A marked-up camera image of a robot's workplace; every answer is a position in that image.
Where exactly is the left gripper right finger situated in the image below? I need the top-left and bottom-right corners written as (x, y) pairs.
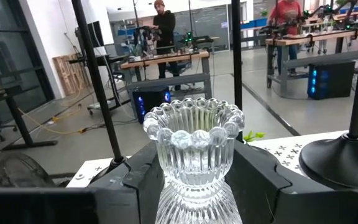
top-left (225, 139), bottom-right (332, 224)

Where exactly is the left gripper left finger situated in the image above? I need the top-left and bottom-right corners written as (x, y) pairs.
top-left (87, 141), bottom-right (165, 224)

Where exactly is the clear ribbed glass candle holder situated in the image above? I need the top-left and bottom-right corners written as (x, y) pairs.
top-left (142, 97), bottom-right (246, 224)

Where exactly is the white perforated shelf riser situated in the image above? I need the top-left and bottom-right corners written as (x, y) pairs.
top-left (66, 126), bottom-right (358, 189)

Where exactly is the green potted plant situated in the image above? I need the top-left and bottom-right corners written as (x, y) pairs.
top-left (243, 130), bottom-right (265, 143)

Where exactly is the black computer tower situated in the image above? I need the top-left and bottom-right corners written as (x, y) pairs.
top-left (307, 60), bottom-right (356, 100)
top-left (132, 86), bottom-right (172, 124)

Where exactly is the wooden pallet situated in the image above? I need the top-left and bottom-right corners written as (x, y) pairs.
top-left (52, 53), bottom-right (90, 96)

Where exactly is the wooden workbench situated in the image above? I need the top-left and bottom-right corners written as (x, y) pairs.
top-left (120, 50), bottom-right (213, 100)
top-left (265, 27), bottom-right (358, 94)

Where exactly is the black computer monitor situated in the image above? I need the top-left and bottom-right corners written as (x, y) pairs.
top-left (75, 21), bottom-right (105, 57)

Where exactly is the person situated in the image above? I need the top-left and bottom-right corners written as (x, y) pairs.
top-left (267, 0), bottom-right (304, 77)
top-left (147, 0), bottom-right (181, 91)

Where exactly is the yellow cable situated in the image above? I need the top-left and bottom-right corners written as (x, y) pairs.
top-left (0, 70), bottom-right (85, 136)

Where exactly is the black desk frame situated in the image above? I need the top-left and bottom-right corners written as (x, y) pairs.
top-left (0, 83), bottom-right (58, 150)

